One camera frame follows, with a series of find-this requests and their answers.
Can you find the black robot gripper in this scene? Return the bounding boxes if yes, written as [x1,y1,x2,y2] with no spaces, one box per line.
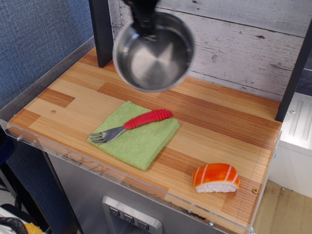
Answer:
[123,0,158,41]

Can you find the stainless steel pot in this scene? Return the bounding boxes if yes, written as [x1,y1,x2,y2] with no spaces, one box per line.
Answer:
[113,12,195,93]

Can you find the green folded cloth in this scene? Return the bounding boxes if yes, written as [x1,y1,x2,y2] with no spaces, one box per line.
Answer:
[88,101,180,171]

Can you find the orange salmon sushi toy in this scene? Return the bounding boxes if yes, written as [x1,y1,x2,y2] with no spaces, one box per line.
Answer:
[192,163,241,193]

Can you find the stainless steel cabinet front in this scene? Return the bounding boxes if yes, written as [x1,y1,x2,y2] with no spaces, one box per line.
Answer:
[48,154,223,234]

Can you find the white aluminium side block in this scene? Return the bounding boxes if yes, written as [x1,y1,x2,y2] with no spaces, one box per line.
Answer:
[280,92,312,150]

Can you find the silver button control panel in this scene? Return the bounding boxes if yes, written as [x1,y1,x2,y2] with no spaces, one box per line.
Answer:
[102,195,163,234]

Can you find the clear acrylic table guard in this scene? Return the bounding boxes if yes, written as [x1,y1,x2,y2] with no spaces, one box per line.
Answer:
[0,120,254,234]

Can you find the yellow black bag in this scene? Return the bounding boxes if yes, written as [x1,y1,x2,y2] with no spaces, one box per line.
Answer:
[0,217,44,234]

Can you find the black left frame post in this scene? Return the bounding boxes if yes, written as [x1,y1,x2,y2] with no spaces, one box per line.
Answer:
[89,0,114,68]

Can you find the black frame post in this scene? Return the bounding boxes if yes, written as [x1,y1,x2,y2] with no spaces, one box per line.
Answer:
[275,22,312,122]
[89,0,114,68]

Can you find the red handled metal fork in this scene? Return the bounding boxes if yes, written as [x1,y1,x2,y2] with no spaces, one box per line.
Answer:
[89,109,173,144]

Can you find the black right frame post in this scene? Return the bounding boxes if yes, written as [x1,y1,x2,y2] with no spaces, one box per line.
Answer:
[275,22,312,122]

